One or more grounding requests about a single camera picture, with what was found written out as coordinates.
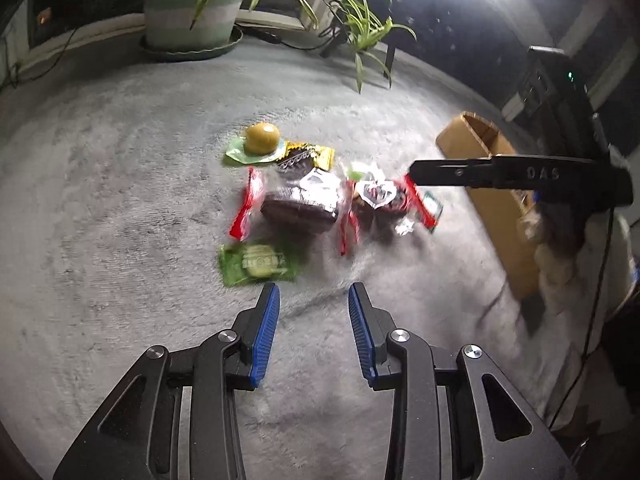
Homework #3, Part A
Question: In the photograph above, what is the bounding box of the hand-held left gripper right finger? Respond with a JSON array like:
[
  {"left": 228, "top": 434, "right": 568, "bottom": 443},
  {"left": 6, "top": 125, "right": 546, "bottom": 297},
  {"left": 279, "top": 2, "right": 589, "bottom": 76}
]
[{"left": 347, "top": 281, "right": 581, "bottom": 480}]

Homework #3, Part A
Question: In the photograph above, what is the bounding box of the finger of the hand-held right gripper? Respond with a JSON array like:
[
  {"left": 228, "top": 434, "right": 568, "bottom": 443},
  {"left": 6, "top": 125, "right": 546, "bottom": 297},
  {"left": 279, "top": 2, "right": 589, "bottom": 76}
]
[{"left": 409, "top": 156, "right": 496, "bottom": 189}]

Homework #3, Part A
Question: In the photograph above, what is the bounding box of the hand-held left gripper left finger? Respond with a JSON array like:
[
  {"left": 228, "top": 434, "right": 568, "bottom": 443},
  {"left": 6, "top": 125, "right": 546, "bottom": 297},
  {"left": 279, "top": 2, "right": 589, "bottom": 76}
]
[{"left": 52, "top": 281, "right": 281, "bottom": 480}]

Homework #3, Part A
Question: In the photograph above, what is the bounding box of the small green-white packet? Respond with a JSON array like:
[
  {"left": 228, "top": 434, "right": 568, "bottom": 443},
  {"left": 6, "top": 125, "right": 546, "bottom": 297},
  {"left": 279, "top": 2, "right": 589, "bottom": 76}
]
[{"left": 424, "top": 191, "right": 445, "bottom": 234}]

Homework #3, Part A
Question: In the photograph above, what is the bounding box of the brown cardboard box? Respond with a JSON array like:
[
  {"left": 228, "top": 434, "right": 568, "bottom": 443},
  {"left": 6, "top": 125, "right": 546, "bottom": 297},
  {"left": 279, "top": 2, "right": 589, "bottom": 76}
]
[{"left": 435, "top": 111, "right": 546, "bottom": 301}]

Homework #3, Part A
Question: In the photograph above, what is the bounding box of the red-wrapped dark round pastry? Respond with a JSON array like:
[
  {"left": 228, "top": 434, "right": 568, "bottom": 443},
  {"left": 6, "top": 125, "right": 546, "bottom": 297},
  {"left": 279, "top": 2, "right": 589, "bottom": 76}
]
[{"left": 347, "top": 172, "right": 436, "bottom": 236}]

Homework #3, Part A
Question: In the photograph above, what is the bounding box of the pale green snack packet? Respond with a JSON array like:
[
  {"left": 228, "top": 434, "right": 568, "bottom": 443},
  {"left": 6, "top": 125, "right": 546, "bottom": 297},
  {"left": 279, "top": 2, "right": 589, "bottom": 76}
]
[{"left": 349, "top": 161, "right": 387, "bottom": 182}]

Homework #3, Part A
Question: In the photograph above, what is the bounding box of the red-wrapped brown cake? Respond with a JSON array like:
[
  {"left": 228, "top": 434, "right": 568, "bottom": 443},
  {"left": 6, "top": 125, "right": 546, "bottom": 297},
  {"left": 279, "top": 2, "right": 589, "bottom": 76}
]
[{"left": 228, "top": 166, "right": 362, "bottom": 257}]

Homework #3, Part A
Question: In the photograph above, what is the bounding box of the yellow snack packet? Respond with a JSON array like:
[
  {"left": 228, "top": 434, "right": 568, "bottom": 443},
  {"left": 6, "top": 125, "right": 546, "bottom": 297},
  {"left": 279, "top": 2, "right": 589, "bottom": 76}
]
[{"left": 275, "top": 141, "right": 335, "bottom": 176}]

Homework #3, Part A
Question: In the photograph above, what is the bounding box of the round yellow pastry green wrapper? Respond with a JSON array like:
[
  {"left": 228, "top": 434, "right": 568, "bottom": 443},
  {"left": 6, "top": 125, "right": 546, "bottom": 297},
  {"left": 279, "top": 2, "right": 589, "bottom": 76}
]
[{"left": 223, "top": 122, "right": 288, "bottom": 167}]

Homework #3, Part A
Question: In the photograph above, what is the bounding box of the person's right forearm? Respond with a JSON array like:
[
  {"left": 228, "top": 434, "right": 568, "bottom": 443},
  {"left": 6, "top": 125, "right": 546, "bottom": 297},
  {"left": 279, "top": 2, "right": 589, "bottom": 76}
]
[{"left": 517, "top": 205, "right": 581, "bottom": 316}]

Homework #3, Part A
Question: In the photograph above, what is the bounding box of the small spider plant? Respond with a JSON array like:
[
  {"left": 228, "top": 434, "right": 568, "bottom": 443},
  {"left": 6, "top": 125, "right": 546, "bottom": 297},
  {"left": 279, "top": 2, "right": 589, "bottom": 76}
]
[{"left": 327, "top": 0, "right": 417, "bottom": 93}]

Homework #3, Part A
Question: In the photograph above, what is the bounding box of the grey carpet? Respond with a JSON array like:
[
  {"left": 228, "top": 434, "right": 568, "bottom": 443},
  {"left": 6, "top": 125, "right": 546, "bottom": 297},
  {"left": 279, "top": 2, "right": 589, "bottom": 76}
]
[{"left": 0, "top": 35, "right": 640, "bottom": 480}]

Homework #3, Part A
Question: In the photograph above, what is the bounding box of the green plant saucer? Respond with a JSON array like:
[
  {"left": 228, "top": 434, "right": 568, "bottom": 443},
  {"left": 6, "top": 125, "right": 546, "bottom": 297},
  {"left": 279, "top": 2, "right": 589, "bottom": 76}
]
[{"left": 139, "top": 27, "right": 244, "bottom": 62}]

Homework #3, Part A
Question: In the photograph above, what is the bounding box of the potted spider plant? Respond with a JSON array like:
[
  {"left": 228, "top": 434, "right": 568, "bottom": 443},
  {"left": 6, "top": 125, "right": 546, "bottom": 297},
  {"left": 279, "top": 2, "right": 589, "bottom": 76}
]
[{"left": 120, "top": 0, "right": 393, "bottom": 61}]

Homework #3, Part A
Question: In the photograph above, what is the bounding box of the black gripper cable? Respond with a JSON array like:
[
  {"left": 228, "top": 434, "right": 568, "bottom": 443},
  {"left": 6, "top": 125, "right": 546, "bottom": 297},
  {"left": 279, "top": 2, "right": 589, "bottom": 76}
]
[{"left": 547, "top": 205, "right": 617, "bottom": 433}]

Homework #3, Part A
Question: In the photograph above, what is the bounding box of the black power cable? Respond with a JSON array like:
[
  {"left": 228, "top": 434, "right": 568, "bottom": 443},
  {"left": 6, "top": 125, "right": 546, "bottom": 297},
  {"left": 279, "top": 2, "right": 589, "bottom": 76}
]
[{"left": 0, "top": 25, "right": 83, "bottom": 92}]

